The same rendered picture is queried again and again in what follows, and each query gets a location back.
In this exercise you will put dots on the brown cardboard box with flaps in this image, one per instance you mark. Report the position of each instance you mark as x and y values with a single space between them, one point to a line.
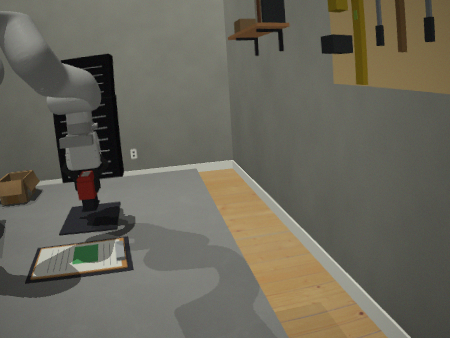
15 188

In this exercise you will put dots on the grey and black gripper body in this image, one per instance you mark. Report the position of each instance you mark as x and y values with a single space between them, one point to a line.
86 157

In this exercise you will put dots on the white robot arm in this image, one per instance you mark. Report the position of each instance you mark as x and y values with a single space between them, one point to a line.
32 59

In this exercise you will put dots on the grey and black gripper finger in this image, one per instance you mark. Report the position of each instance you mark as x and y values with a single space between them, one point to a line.
73 175
97 173

